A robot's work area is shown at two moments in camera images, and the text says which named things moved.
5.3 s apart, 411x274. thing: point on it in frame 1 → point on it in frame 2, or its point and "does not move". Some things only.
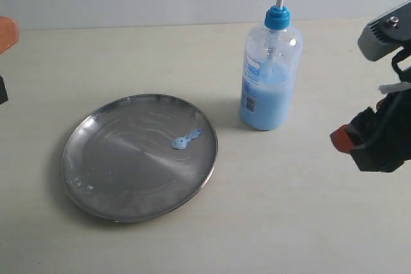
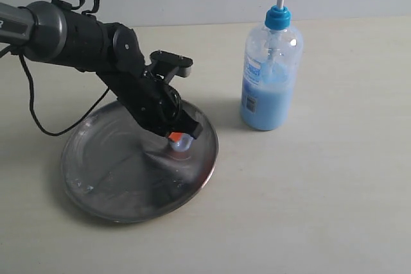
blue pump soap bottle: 272,58 does not move
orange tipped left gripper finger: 9,34 → 154,101
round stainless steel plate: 140,160 does not move
